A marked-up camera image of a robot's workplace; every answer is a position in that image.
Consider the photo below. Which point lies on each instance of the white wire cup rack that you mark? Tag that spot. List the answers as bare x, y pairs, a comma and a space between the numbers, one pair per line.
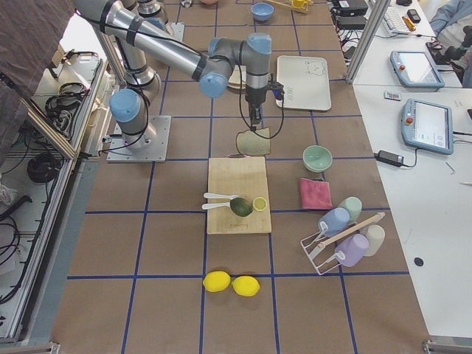
320, 250

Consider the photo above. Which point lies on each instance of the yellow lemon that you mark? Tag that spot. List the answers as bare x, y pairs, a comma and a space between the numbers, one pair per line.
246, 286
216, 281

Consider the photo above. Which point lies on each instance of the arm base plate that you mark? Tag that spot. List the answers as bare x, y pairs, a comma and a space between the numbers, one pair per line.
150, 147
174, 36

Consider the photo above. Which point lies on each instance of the bread slice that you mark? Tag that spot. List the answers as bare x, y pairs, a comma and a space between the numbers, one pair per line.
254, 143

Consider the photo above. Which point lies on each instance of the left yellow lemon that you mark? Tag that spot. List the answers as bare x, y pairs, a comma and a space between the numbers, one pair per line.
216, 281

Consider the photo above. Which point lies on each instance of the aluminium frame post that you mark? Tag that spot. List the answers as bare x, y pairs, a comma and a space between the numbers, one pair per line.
375, 18

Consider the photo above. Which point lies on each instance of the green avocado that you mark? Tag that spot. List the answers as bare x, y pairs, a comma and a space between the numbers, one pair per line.
241, 207

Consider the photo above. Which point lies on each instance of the black power adapter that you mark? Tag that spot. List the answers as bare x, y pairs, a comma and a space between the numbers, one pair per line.
386, 157

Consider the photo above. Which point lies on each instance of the pink cloth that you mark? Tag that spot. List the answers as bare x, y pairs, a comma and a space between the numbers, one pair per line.
315, 194

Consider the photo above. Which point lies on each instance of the near teach pendant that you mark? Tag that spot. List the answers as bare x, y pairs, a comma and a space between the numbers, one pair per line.
427, 126

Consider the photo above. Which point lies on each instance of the right yellow lemon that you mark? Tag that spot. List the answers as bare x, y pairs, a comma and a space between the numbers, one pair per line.
246, 286

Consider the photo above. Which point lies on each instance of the yellow cup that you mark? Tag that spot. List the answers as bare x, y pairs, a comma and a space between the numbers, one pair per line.
298, 3

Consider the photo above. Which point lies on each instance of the purple cup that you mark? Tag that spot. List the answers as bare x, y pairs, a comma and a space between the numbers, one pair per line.
351, 250

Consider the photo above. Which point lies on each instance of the mint green bowl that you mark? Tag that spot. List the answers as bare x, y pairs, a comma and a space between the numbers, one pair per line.
317, 158

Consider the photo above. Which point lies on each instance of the white keyboard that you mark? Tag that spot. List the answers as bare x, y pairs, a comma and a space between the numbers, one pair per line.
393, 22

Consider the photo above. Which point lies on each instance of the blue cup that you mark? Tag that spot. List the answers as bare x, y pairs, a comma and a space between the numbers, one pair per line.
335, 221

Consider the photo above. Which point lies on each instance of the far teach pendant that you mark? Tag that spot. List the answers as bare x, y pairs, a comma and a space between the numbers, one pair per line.
416, 70

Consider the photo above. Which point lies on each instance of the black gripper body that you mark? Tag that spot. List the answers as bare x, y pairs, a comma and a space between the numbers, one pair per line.
254, 95

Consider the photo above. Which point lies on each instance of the teach pendant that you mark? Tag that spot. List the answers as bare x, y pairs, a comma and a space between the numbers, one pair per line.
416, 70
427, 126

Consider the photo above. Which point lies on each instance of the wooden peg rack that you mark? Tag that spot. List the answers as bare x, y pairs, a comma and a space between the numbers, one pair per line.
286, 4

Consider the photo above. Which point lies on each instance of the green cup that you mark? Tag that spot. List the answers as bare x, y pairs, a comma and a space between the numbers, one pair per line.
354, 206

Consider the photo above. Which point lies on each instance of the blue bowl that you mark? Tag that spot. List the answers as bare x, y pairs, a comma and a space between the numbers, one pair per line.
262, 11

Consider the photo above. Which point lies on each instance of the white plastic knife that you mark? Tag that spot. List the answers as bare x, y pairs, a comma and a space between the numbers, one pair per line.
211, 195

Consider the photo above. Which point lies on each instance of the beige cup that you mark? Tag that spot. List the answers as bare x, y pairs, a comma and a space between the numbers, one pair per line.
375, 234

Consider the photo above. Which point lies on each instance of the cream bear tray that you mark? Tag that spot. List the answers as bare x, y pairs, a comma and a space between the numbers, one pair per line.
306, 83

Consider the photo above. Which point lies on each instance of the cream round plate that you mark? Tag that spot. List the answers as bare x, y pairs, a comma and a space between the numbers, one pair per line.
238, 78

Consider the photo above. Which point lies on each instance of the lemon half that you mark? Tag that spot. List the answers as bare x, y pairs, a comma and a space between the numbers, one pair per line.
259, 204

